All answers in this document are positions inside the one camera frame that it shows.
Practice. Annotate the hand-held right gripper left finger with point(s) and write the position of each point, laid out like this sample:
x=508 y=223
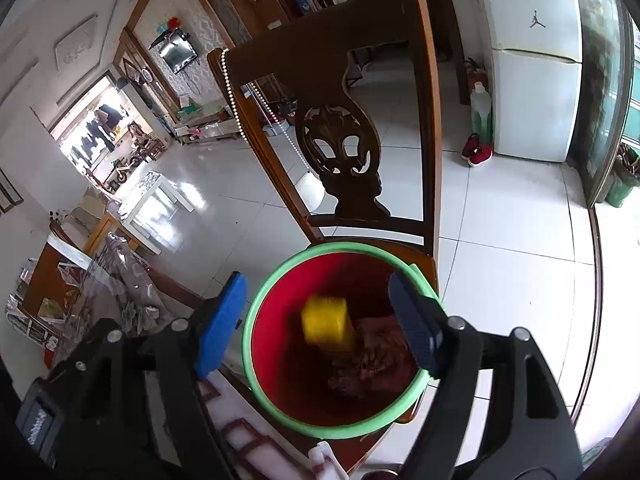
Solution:
x=222 y=325

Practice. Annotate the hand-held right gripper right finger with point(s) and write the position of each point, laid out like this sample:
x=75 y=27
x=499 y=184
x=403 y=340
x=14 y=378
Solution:
x=412 y=325

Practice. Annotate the red basin with green rim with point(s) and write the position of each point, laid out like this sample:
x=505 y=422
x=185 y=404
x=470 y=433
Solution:
x=290 y=375

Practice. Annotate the yellow carton box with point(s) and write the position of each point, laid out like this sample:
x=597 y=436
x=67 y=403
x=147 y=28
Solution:
x=325 y=325

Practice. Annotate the brown crumpled wrapper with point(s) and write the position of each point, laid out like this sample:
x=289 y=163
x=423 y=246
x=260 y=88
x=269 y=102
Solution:
x=370 y=365

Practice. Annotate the crumpled white tissue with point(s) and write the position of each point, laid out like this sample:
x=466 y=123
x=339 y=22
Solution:
x=142 y=317

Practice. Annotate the floral tablecloth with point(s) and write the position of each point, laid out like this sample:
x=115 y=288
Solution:
x=115 y=285

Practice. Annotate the white coffee table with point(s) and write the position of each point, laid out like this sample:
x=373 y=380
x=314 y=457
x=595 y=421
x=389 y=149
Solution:
x=145 y=192

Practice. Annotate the white shell-shaped pendant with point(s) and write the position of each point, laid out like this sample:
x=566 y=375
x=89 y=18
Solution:
x=310 y=192

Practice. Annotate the white plastic piece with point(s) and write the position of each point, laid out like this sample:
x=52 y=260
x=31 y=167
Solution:
x=325 y=462

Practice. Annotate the small balance bike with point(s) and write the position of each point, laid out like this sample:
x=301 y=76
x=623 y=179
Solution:
x=125 y=170

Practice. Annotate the low television cabinet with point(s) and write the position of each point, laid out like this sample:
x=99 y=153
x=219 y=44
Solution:
x=210 y=127

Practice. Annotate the green plastic bottle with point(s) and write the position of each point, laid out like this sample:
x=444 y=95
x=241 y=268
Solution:
x=481 y=115

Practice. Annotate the red box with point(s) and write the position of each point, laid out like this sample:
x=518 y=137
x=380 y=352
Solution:
x=286 y=110

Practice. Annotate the hanging dark clothes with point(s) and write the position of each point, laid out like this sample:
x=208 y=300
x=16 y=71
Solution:
x=97 y=127

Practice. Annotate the green waste bin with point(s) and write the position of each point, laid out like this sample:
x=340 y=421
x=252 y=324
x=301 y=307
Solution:
x=620 y=192

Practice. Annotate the red fire extinguisher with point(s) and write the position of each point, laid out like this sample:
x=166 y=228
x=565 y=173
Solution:
x=477 y=80

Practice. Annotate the white refrigerator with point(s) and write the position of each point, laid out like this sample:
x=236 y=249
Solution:
x=530 y=100

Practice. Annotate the carved wooden chair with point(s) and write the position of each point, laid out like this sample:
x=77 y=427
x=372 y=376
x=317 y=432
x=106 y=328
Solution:
x=320 y=45

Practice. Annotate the dark glass cabinet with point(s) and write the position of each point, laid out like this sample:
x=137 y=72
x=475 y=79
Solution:
x=600 y=85

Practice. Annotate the framed wall picture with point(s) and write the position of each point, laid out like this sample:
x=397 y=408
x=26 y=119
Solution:
x=7 y=195

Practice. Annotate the wall television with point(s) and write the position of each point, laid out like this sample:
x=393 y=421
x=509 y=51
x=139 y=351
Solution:
x=177 y=55

